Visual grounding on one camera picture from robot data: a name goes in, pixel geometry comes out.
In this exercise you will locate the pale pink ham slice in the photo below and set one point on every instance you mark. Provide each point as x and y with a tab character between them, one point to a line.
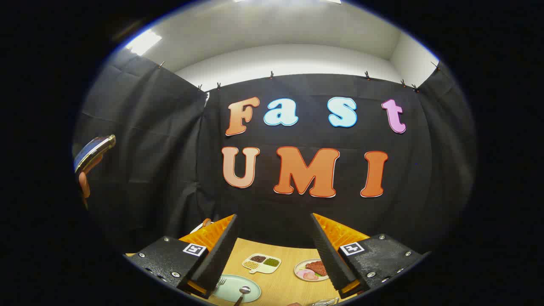
305	273

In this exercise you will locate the pile of green beans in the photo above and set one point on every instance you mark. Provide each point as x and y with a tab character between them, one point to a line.
271	262

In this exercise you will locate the dark smartphone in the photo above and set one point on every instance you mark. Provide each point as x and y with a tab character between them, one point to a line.
93	153

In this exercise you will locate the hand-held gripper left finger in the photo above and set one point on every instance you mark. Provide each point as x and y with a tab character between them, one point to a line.
219	259

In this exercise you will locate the brown steak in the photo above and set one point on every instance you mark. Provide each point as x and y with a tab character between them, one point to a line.
316	267

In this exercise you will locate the light blue plate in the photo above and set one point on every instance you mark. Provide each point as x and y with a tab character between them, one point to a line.
233	282

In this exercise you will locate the pile of yellow soybeans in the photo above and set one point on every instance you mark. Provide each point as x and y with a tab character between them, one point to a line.
251	264

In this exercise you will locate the perforated metal basket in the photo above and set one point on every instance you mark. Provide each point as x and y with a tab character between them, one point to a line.
325	302

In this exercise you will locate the row of black cloth clips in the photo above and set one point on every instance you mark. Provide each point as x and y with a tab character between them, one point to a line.
271	75

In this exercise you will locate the pile of dark red beans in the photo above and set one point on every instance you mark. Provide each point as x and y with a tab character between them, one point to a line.
258	258

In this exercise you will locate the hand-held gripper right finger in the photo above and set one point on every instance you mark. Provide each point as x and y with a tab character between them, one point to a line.
329	255

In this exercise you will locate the cream white toaster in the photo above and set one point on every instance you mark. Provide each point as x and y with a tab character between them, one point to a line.
199	227

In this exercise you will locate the white divided tray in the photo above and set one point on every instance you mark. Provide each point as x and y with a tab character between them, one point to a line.
262	268

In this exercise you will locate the ceiling light panel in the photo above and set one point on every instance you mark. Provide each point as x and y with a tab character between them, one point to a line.
143	42

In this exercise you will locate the grey food plate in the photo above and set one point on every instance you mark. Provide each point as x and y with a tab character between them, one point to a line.
299	267

